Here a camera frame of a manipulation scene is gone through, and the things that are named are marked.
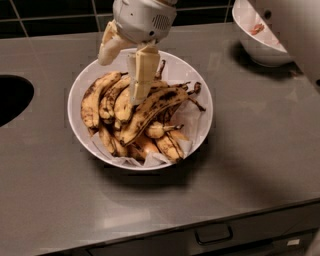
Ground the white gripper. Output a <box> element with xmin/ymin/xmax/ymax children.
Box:
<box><xmin>98</xmin><ymin>0</ymin><xmax>177</xmax><ymax>105</ymax></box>

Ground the lower right banana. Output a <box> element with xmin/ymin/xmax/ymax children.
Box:
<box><xmin>155</xmin><ymin>130</ymin><xmax>189</xmax><ymax>163</ymax></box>

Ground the small stubby banana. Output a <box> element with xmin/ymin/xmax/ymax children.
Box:
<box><xmin>144</xmin><ymin>121</ymin><xmax>183</xmax><ymax>139</ymax></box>

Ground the white bowl with bananas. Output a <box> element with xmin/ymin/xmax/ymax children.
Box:
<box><xmin>68</xmin><ymin>49</ymin><xmax>214</xmax><ymax>156</ymax></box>

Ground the grey drawer front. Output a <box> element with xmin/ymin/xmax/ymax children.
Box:
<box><xmin>88</xmin><ymin>202</ymin><xmax>320</xmax><ymax>256</ymax></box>

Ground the white paper bowl liner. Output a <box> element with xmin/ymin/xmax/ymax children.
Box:
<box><xmin>91</xmin><ymin>79</ymin><xmax>205</xmax><ymax>168</ymax></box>

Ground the large front spotted banana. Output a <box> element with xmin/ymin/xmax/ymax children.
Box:
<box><xmin>118</xmin><ymin>87</ymin><xmax>205</xmax><ymax>147</ymax></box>

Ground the lower left banana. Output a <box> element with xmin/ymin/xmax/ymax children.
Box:
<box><xmin>99</xmin><ymin>124</ymin><xmax>128</xmax><ymax>157</ymax></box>

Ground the black drawer handle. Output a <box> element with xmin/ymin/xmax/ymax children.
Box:
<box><xmin>194</xmin><ymin>224</ymin><xmax>233</xmax><ymax>245</ymax></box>

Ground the dark round counter opening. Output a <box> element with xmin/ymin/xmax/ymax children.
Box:
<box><xmin>0</xmin><ymin>75</ymin><xmax>34</xmax><ymax>127</ymax></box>

